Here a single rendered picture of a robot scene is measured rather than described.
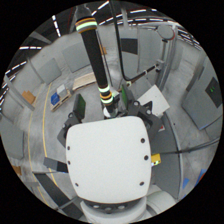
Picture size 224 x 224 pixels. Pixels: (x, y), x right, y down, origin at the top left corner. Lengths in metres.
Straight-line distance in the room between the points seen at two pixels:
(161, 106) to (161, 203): 0.59
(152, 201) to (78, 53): 5.87
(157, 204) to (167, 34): 0.88
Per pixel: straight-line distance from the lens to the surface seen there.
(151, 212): 0.16
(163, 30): 0.81
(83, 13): 0.20
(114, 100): 0.30
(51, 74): 7.61
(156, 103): 0.65
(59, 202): 1.90
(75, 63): 5.81
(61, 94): 3.33
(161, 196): 0.18
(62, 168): 0.85
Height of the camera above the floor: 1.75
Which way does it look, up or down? 58 degrees down
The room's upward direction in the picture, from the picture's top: 16 degrees counter-clockwise
